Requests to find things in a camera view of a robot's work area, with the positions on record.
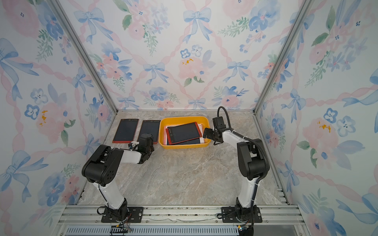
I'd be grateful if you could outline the red writing tablet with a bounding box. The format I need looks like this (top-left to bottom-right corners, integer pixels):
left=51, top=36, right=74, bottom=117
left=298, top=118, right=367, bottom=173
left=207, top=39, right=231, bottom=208
left=166, top=122, right=202, bottom=145
left=112, top=119, right=139, bottom=144
left=137, top=120, right=160, bottom=144

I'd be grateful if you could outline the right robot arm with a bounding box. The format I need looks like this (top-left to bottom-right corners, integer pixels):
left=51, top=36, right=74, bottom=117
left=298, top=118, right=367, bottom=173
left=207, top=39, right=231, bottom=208
left=203, top=128, right=270, bottom=224

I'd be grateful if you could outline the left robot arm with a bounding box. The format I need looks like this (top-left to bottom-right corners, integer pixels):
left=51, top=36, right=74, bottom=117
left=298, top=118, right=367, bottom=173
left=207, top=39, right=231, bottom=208
left=82, top=133, right=154, bottom=223

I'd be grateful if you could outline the yellow plastic storage box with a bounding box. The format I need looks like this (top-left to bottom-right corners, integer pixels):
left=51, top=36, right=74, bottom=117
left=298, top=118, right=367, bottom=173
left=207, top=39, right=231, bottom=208
left=158, top=116, right=211, bottom=149

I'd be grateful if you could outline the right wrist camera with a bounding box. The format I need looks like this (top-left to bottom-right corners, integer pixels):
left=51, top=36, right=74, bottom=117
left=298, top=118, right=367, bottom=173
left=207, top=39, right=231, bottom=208
left=213, top=117, right=227, bottom=130

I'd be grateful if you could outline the black corrugated cable conduit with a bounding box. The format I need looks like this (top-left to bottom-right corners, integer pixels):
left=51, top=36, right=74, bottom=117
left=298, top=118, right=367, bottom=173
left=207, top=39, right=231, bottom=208
left=217, top=106, right=270, bottom=207

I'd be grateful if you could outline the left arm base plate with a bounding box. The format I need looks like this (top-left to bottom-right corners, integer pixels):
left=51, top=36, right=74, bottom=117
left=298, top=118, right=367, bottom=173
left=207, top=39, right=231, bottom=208
left=98, top=206, right=144, bottom=223

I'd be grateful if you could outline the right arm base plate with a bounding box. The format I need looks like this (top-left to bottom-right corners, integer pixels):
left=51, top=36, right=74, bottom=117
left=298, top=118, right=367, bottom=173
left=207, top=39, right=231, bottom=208
left=217, top=205, right=263, bottom=224

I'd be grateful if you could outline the aluminium front rail frame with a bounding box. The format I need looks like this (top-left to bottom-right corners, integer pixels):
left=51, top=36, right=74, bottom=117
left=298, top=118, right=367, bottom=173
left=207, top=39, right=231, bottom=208
left=53, top=205, right=310, bottom=236

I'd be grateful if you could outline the left aluminium corner post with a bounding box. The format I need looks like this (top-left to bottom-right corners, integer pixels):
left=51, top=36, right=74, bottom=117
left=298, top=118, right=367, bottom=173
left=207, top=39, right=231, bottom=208
left=47, top=1, right=118, bottom=114

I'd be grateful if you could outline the aluminium corner post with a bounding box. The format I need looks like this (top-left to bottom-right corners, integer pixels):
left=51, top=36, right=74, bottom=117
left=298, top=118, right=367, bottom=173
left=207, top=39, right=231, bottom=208
left=253, top=0, right=313, bottom=116
left=47, top=1, right=118, bottom=114

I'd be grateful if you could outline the right aluminium corner post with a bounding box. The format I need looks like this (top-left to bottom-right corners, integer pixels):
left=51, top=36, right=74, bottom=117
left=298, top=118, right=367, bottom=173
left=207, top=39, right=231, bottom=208
left=253, top=0, right=313, bottom=116

